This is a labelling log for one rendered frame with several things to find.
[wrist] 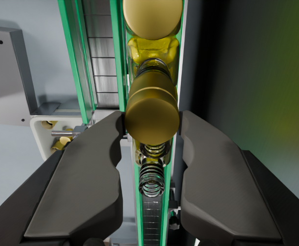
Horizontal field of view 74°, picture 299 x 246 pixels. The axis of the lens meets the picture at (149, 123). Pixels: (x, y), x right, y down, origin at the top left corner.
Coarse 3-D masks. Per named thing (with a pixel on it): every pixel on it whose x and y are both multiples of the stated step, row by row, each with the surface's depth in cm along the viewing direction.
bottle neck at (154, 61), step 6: (150, 60) 18; (156, 60) 18; (144, 66) 17; (150, 66) 16; (156, 66) 16; (162, 66) 17; (138, 72) 16; (144, 72) 15; (162, 72) 15; (168, 72) 17
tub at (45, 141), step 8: (32, 120) 53; (40, 120) 53; (48, 120) 53; (56, 120) 53; (64, 120) 53; (72, 120) 53; (80, 120) 53; (96, 120) 53; (32, 128) 54; (40, 128) 57; (56, 128) 63; (64, 128) 63; (72, 128) 63; (40, 136) 57; (48, 136) 61; (56, 136) 64; (40, 144) 57; (48, 144) 61; (40, 152) 59; (48, 152) 61
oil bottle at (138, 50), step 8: (136, 40) 20; (144, 40) 20; (160, 40) 20; (168, 40) 20; (176, 40) 20; (128, 48) 20; (136, 48) 19; (144, 48) 19; (152, 48) 19; (160, 48) 19; (168, 48) 19; (176, 48) 20; (128, 56) 20; (136, 56) 19; (144, 56) 19; (152, 56) 19; (160, 56) 19; (168, 56) 19; (176, 56) 20; (128, 64) 21; (136, 64) 20; (168, 64) 20; (176, 64) 20; (128, 72) 22; (136, 72) 20; (176, 72) 21; (176, 80) 21
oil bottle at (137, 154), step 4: (132, 140) 27; (172, 140) 27; (132, 144) 27; (136, 144) 26; (132, 148) 28; (136, 148) 26; (136, 152) 26; (140, 152) 26; (168, 152) 26; (136, 156) 26; (140, 156) 26; (164, 156) 26; (168, 156) 26; (136, 160) 27; (164, 160) 26; (168, 160) 27; (136, 164) 28; (140, 164) 27; (164, 164) 27
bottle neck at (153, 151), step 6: (144, 144) 18; (156, 144) 21; (162, 144) 20; (168, 144) 18; (144, 150) 19; (150, 150) 20; (156, 150) 20; (162, 150) 19; (168, 150) 19; (150, 156) 19; (156, 156) 19; (162, 156) 19
